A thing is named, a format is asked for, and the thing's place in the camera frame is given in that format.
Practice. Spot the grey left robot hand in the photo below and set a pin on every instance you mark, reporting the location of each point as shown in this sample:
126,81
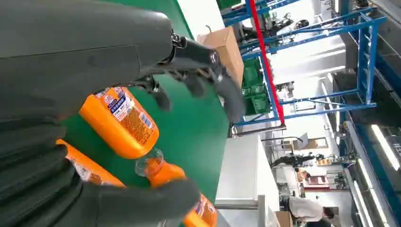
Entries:
78,47

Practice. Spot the orange drink bottle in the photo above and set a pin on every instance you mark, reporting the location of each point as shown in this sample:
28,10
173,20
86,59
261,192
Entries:
166,175
75,156
119,131

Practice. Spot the green table mat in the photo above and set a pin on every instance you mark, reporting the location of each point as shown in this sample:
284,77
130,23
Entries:
188,134

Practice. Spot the large cardboard box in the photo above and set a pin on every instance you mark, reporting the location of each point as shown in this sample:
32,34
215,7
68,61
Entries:
225,50

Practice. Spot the green plastic crate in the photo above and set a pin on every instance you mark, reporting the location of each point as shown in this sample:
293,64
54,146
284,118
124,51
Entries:
258,101
252,73

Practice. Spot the red pole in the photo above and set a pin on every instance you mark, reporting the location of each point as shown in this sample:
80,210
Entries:
266,62

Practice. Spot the white table with metal legs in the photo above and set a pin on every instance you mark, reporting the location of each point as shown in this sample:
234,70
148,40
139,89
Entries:
241,169

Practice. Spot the person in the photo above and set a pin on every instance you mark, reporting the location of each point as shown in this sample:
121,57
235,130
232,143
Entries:
305,208

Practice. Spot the blue metal rack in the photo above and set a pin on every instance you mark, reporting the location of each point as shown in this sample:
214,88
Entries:
363,62

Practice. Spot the ceiling light strip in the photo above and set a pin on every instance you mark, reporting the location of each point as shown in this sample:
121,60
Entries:
385,147

